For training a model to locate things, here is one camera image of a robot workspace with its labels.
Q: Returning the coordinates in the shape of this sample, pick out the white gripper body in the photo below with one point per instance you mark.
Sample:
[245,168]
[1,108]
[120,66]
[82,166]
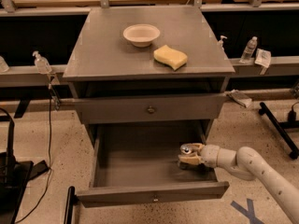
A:
[209,156]

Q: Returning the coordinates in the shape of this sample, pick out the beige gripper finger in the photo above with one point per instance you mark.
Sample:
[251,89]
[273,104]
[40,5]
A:
[192,160]
[196,147]

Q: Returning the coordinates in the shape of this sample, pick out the silver redbull can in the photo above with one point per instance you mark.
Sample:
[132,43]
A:
[186,151]

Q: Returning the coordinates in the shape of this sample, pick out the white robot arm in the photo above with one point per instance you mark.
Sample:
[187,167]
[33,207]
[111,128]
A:
[246,164]

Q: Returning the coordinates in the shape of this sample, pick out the closed grey top drawer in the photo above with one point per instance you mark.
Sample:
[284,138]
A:
[149,108]

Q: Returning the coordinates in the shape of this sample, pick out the open grey middle drawer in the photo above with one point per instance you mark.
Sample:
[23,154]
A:
[135,163]

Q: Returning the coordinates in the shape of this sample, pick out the grey wooden drawer cabinet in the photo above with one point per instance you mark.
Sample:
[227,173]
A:
[104,64]

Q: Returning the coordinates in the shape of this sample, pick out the grey cloth rag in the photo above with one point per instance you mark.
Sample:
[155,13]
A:
[240,97]

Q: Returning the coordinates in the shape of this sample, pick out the black stand base right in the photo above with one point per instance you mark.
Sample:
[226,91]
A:
[282,127]

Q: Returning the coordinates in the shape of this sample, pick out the black stand base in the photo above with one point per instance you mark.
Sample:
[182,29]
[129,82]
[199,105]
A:
[14,176]
[282,127]

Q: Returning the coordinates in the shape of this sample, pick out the yellow sponge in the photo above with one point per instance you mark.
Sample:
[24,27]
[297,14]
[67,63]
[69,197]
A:
[171,57]

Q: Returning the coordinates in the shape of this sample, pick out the small pump bottle right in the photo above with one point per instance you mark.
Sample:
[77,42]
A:
[221,41]

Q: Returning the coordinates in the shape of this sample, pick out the white crumpled packet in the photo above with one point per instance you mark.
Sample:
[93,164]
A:
[263,58]

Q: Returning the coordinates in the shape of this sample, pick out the clear plastic water bottle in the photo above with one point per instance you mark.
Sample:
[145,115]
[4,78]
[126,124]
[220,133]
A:
[249,49]

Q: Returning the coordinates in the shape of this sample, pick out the white paper bowl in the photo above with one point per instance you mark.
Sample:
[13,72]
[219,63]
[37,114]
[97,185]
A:
[141,35]

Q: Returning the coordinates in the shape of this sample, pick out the black bar at bottom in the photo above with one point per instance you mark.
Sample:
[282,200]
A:
[71,201]

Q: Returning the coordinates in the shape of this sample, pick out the clear pump sanitizer bottle left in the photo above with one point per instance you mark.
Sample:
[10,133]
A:
[42,64]

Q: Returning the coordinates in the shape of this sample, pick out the black stand base left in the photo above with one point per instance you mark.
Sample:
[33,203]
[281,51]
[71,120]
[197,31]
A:
[14,176]

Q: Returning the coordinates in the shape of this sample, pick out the clear bottle far left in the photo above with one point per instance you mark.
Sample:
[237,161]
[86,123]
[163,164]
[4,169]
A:
[3,65]

